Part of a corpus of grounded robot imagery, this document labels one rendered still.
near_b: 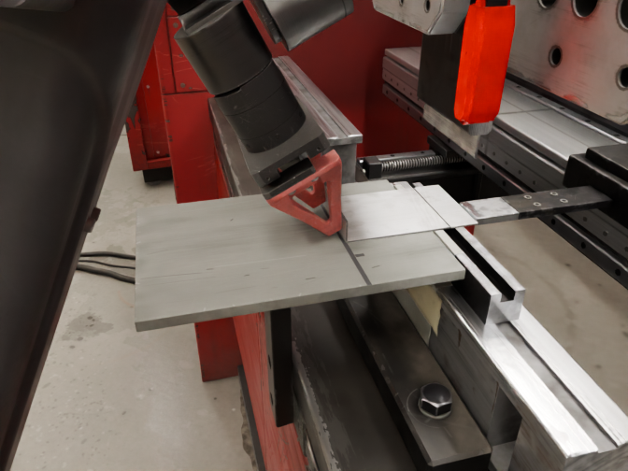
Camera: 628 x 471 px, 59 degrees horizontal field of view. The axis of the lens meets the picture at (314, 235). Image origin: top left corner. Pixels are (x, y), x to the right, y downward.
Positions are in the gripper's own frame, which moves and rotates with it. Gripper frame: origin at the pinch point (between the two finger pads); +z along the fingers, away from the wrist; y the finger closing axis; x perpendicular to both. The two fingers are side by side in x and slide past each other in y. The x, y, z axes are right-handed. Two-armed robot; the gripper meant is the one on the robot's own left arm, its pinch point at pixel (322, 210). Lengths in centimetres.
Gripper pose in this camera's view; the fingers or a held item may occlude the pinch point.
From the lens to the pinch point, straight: 51.7
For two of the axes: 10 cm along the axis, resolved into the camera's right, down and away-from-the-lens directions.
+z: 4.5, 7.0, 5.5
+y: -2.4, -5.0, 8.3
